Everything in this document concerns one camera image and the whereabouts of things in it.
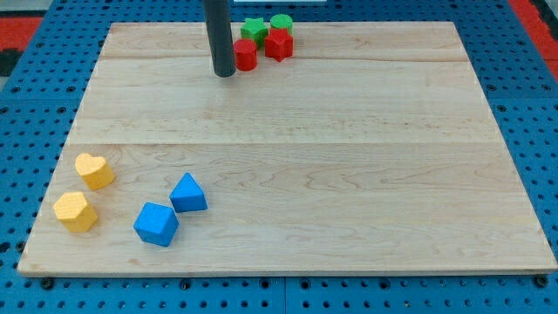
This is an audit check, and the blue triangle block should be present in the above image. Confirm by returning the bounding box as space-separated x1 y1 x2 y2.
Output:
169 173 208 213

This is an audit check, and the blue cube block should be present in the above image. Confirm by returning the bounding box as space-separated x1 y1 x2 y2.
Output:
133 202 179 247

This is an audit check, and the light wooden board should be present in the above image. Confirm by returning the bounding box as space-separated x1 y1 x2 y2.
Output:
18 22 557 277

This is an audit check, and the green cylinder block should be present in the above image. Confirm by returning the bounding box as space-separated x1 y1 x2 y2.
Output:
269 14 293 35

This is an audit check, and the yellow hexagon block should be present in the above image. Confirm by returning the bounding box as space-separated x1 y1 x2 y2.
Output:
52 192 99 233

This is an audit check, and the red cylinder block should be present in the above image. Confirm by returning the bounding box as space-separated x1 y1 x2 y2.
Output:
233 38 258 72

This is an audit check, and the green star block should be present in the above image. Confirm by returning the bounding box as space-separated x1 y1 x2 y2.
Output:
241 17 269 49

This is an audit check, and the red star block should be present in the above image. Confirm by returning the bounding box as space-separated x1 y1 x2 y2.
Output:
264 28 294 62

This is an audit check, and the yellow heart block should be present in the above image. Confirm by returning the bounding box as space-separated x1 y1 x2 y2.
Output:
74 153 115 190

